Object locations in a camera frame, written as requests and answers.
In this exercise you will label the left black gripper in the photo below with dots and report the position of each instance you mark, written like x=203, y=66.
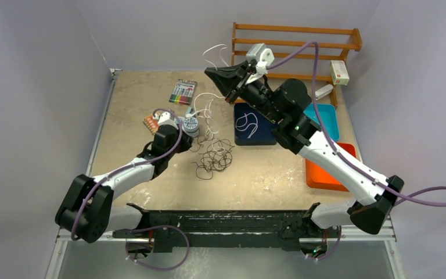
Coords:
x=186, y=142

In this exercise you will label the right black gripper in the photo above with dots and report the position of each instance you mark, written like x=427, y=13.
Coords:
x=228, y=79

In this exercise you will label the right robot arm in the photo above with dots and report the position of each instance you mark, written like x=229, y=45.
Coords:
x=374, y=193

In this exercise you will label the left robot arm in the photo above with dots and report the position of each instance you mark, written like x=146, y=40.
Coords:
x=87, y=209

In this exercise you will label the cleaning gel jar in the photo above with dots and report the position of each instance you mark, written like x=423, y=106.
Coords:
x=190, y=126

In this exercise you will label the blue white stapler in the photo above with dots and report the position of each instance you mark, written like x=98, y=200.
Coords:
x=191, y=112

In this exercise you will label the marker pen pack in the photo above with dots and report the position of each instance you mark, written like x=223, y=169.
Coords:
x=183, y=92

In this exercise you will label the dark blue tray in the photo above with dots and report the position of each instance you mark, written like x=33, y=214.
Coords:
x=251, y=128

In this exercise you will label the light blue tray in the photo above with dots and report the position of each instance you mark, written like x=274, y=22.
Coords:
x=328, y=116

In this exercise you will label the white staples box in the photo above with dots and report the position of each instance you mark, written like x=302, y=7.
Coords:
x=338, y=72

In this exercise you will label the wooden rack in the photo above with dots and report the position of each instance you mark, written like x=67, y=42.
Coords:
x=335, y=43

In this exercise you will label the orange tray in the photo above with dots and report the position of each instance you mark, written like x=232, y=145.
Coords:
x=318, y=178

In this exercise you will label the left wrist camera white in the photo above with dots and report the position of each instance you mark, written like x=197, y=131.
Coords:
x=165, y=118

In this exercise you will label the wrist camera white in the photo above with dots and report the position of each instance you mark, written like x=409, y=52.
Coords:
x=259, y=56
x=165, y=118

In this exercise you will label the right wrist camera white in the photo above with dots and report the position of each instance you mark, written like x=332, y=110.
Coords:
x=259, y=56

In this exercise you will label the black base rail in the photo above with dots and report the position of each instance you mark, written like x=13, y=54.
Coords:
x=289, y=230

